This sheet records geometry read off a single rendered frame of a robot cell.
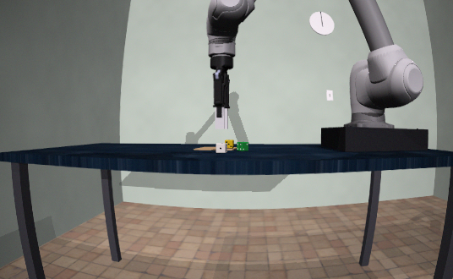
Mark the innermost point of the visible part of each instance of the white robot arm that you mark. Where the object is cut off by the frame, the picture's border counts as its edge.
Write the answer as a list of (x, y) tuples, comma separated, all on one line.
[(388, 79)]

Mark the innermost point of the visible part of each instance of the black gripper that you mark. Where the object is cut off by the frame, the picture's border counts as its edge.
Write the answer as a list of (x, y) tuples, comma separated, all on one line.
[(221, 79)]

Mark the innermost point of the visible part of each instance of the white die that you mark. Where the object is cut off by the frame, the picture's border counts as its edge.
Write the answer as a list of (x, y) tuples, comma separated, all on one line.
[(221, 148)]

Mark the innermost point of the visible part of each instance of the yellow die with black pips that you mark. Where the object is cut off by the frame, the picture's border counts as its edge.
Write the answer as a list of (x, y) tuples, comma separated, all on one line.
[(230, 143)]

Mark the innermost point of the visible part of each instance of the green die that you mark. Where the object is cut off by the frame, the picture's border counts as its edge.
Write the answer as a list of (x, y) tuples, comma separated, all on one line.
[(242, 146)]

